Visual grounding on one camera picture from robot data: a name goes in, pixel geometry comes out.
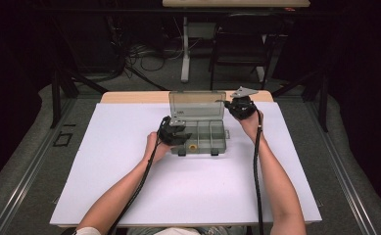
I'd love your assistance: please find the person's clothing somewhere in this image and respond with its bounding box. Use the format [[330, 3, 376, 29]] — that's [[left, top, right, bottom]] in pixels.
[[74, 225, 246, 235]]

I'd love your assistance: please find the grey metal box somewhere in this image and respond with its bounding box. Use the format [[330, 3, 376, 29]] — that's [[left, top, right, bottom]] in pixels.
[[187, 22, 217, 40]]

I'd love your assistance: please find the white-legged wooden desk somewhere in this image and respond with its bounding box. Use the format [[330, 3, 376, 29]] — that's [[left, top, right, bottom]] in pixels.
[[162, 0, 311, 83]]

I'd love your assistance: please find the white table sheet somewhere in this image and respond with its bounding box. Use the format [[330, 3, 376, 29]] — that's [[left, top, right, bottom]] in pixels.
[[49, 101, 323, 227]]

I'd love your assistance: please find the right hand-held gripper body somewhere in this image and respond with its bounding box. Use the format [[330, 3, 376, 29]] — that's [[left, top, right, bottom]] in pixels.
[[226, 85, 260, 121]]

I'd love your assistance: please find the wooden table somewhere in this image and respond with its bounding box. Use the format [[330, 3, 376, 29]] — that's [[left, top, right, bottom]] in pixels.
[[56, 90, 313, 229]]

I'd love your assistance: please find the left hand-held gripper black cable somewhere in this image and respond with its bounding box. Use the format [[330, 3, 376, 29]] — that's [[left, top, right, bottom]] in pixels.
[[108, 117, 168, 235]]

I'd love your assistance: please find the bundle of floor cables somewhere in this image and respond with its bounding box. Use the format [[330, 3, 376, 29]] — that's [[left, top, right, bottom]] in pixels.
[[106, 16, 170, 92]]

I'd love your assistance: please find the black metal stand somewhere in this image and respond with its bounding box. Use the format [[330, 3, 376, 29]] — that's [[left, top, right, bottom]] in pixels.
[[270, 68, 329, 133], [49, 65, 110, 129]]

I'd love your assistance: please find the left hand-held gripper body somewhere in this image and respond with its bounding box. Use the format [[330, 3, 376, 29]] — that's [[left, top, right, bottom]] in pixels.
[[158, 116, 187, 147]]

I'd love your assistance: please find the aluminium floor rail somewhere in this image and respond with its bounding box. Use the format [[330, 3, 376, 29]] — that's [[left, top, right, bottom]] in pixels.
[[305, 97, 379, 235], [0, 97, 78, 235]]

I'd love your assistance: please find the person's left hand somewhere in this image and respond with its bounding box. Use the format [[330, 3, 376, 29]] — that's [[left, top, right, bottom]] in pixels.
[[143, 131, 173, 164]]

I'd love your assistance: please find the black chair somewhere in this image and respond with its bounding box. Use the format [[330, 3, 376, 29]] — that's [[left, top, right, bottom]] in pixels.
[[208, 13, 285, 91]]

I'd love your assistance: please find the grey plastic compartment box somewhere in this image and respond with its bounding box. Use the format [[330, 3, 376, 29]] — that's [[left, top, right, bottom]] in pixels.
[[167, 90, 231, 158]]

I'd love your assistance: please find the person's right hand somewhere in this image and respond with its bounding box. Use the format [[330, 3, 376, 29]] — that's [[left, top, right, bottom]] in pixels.
[[237, 108, 264, 145]]

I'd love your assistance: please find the right hand-held gripper black cable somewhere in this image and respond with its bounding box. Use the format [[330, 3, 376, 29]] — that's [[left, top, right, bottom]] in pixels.
[[252, 109, 266, 235]]

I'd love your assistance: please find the hand-held gripper black cable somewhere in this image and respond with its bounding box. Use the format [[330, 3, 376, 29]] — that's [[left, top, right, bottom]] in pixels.
[[108, 117, 168, 235], [252, 109, 266, 235]]

